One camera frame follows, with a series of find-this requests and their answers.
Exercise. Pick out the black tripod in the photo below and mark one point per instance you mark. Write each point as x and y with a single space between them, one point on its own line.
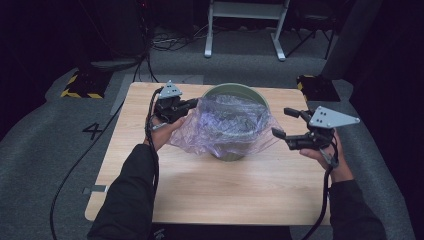
313 38

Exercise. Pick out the person's left hand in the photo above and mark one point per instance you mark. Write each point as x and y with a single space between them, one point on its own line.
163 133

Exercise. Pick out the purple plastic bag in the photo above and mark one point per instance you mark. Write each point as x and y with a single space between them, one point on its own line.
226 126

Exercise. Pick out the yellow-black striped base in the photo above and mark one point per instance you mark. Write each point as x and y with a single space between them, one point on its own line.
87 85
318 89

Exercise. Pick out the grey column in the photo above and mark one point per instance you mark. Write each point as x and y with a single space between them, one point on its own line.
353 36

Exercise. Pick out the green plastic bin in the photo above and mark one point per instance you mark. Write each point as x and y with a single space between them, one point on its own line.
238 87

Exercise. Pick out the white metal stand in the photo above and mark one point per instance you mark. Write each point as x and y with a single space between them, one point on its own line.
245 10

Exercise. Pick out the person's right hand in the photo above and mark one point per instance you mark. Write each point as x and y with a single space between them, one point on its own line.
336 163

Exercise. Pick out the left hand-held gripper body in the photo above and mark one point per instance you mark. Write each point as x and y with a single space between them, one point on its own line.
166 106

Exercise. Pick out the grey tape strip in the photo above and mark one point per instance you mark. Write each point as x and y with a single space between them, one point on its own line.
96 189

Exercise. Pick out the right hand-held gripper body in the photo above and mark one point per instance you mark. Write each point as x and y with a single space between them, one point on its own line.
321 136

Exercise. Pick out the person's dark clothing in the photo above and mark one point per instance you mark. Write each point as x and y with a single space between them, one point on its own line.
220 233

